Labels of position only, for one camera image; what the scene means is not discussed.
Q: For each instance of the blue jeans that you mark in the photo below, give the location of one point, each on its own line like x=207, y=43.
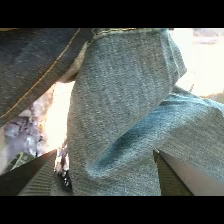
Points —
x=126, y=100

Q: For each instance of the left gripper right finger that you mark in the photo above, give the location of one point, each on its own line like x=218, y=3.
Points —
x=180, y=180

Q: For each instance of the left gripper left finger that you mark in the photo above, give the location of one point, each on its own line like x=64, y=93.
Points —
x=28, y=180

